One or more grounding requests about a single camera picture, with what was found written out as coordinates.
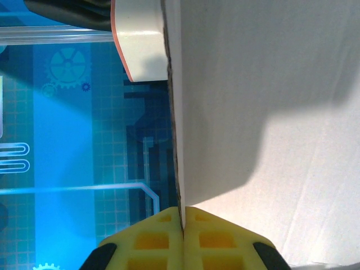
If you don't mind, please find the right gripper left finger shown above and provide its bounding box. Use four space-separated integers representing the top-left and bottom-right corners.
80 206 184 270

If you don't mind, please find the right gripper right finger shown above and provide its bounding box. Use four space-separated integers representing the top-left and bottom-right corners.
183 206 292 270

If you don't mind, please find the white paper box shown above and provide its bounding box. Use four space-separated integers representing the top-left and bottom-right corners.
161 0 360 267

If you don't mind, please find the beige knife block brown top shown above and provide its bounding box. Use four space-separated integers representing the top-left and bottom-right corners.
110 0 169 83

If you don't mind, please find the aluminium frame post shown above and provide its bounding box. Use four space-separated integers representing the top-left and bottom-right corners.
0 26 114 45

